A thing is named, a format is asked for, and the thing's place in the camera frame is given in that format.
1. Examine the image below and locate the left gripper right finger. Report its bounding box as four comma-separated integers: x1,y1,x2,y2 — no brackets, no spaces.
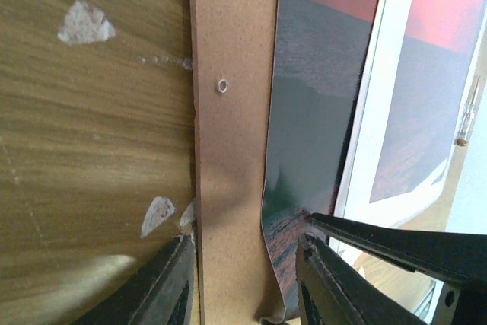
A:
296,234,424,325

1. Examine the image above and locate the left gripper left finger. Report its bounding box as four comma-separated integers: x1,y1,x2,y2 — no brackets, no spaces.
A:
73,235,195,325

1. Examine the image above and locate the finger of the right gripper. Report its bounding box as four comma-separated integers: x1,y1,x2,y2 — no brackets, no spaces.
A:
309,213,486,287

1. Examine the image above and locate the white mat board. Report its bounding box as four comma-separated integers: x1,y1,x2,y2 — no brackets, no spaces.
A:
334,0,486,228

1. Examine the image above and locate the red sunset photo print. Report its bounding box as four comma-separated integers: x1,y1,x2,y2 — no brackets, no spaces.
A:
261,0,378,324

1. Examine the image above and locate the brown fibreboard backing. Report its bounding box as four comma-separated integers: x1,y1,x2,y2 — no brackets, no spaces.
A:
190,0,281,324

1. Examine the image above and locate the white shard pile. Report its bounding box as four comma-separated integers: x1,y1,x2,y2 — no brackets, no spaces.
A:
57,0,196,239

